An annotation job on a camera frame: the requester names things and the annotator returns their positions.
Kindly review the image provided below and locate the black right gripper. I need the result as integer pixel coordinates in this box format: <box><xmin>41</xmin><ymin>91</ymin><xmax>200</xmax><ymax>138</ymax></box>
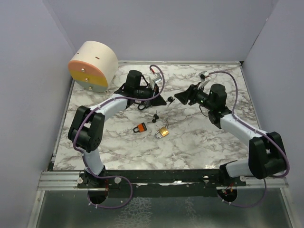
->
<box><xmin>175</xmin><ymin>82</ymin><xmax>215</xmax><ymax>111</ymax></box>

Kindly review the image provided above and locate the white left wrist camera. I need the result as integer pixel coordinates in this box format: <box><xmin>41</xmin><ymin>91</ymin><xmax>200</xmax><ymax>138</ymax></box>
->
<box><xmin>148</xmin><ymin>73</ymin><xmax>162</xmax><ymax>88</ymax></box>

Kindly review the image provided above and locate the aluminium frame rail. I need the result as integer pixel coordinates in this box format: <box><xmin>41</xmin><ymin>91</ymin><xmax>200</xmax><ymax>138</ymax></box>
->
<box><xmin>38</xmin><ymin>171</ymin><xmax>79</xmax><ymax>191</ymax></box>

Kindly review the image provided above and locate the small silver key bunch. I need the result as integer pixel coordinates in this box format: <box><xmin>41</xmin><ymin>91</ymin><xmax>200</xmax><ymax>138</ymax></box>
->
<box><xmin>164</xmin><ymin>120</ymin><xmax>169</xmax><ymax>129</ymax></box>

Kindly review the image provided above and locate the black Kaijing padlock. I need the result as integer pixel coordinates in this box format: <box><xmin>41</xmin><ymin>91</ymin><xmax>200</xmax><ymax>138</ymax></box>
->
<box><xmin>137</xmin><ymin>101</ymin><xmax>151</xmax><ymax>111</ymax></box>

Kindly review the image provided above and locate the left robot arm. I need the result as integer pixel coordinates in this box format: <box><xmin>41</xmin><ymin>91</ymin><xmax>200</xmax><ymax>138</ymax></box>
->
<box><xmin>68</xmin><ymin>65</ymin><xmax>166</xmax><ymax>188</ymax></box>

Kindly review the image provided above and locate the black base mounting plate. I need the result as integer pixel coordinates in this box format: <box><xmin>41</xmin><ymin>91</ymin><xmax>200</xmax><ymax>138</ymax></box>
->
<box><xmin>77</xmin><ymin>169</ymin><xmax>246</xmax><ymax>198</ymax></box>

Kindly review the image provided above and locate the brass padlock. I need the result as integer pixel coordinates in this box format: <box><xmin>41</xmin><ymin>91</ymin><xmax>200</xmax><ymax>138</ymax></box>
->
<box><xmin>155</xmin><ymin>127</ymin><xmax>169</xmax><ymax>139</ymax></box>

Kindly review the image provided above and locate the black-headed key bunch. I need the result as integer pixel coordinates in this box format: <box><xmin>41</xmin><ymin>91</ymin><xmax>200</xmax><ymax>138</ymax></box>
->
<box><xmin>167</xmin><ymin>96</ymin><xmax>175</xmax><ymax>107</ymax></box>
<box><xmin>147</xmin><ymin>111</ymin><xmax>159</xmax><ymax>124</ymax></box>

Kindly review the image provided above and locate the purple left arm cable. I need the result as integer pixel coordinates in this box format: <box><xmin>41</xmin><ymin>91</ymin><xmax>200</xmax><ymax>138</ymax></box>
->
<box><xmin>73</xmin><ymin>64</ymin><xmax>166</xmax><ymax>209</ymax></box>

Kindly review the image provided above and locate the cream cylinder with coloured face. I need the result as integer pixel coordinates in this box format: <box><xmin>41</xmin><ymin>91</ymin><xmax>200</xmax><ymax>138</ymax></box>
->
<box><xmin>68</xmin><ymin>41</ymin><xmax>118</xmax><ymax>93</ymax></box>

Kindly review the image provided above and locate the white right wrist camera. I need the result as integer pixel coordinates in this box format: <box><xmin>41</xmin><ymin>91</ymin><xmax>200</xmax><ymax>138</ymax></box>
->
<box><xmin>198</xmin><ymin>71</ymin><xmax>209</xmax><ymax>89</ymax></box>

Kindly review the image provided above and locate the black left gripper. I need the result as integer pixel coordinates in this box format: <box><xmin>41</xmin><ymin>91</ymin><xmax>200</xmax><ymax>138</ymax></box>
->
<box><xmin>134</xmin><ymin>83</ymin><xmax>167</xmax><ymax>107</ymax></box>

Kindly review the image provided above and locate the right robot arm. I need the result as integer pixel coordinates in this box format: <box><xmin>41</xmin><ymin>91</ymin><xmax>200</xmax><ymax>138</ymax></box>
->
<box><xmin>175</xmin><ymin>84</ymin><xmax>287</xmax><ymax>186</ymax></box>

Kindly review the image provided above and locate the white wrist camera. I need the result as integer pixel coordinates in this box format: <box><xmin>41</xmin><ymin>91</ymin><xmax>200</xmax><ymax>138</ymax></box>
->
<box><xmin>148</xmin><ymin>73</ymin><xmax>162</xmax><ymax>88</ymax></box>
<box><xmin>198</xmin><ymin>71</ymin><xmax>209</xmax><ymax>89</ymax></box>

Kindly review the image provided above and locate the orange and black padlock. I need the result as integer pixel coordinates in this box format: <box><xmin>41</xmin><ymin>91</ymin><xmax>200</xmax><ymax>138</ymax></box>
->
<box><xmin>133</xmin><ymin>123</ymin><xmax>147</xmax><ymax>133</ymax></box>

